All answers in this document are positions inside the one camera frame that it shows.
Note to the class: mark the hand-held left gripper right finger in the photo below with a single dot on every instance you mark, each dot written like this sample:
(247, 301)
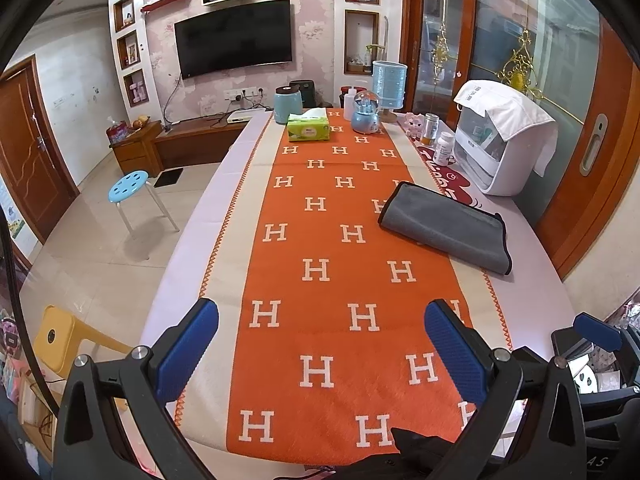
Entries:
(456, 350)

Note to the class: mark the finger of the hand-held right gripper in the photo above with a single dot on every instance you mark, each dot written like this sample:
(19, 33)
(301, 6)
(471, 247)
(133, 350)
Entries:
(597, 331)

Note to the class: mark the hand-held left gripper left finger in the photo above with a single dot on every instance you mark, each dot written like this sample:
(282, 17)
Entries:
(187, 350)

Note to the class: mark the grey towel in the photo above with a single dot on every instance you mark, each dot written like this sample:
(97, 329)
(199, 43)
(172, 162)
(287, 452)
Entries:
(445, 225)

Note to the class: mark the dark cloth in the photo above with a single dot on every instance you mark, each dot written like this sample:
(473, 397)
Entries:
(425, 447)

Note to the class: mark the yellow plastic stool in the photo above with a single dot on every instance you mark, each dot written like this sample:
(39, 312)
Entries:
(55, 337)

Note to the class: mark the orange printed table runner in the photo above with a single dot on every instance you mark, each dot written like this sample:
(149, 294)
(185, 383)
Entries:
(320, 270)

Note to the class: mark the red printed table mat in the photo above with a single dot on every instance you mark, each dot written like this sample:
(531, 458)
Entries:
(450, 185)

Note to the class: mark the cardboard box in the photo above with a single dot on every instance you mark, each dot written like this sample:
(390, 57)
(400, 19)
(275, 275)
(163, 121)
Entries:
(35, 420)

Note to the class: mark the blue round stool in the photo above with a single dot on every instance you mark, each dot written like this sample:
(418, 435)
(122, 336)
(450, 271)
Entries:
(129, 185)

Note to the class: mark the white countertop cabinet appliance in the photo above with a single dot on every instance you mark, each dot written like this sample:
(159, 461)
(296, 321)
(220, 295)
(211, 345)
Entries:
(492, 165)

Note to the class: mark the white pill bottle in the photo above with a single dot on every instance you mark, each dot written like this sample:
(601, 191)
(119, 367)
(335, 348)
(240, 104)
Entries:
(443, 150)

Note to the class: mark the wooden television cabinet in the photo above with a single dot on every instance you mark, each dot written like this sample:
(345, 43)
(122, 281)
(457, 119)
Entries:
(190, 137)

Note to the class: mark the amber jar with silver lid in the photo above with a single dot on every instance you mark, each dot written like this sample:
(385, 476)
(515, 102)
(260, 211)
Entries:
(430, 130)

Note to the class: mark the red tissue pack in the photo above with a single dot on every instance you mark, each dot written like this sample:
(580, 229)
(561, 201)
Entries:
(118, 134)

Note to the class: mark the pink figure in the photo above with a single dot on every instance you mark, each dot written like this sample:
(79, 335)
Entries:
(414, 125)

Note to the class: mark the white cabinet with cloth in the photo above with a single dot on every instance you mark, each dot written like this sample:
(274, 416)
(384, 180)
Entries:
(515, 112)

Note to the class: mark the white set-top box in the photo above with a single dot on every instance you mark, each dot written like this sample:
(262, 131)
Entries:
(246, 116)

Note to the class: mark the blue snow globe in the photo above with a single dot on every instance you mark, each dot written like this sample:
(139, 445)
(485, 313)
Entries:
(366, 117)

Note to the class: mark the green tissue box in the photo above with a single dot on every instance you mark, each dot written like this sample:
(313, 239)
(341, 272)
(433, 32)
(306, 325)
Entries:
(308, 127)

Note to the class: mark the brown wooden door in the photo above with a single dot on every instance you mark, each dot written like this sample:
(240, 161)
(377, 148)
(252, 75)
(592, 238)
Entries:
(30, 150)

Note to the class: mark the white power strip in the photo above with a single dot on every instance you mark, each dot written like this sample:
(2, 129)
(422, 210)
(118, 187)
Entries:
(240, 94)

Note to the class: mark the white bottle with red cap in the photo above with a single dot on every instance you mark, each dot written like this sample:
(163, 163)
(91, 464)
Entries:
(348, 105)

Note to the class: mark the glass sliding door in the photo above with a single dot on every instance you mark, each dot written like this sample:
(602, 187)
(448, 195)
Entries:
(565, 60)

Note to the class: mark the blue cylindrical container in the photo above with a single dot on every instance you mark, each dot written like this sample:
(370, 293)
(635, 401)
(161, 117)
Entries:
(390, 85)

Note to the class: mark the black heater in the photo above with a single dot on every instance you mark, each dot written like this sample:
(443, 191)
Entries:
(305, 92)

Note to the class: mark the black wall television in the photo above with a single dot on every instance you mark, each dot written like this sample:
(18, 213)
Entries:
(232, 40)

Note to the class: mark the red wall shelf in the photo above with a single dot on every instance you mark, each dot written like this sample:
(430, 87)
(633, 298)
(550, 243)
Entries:
(167, 1)

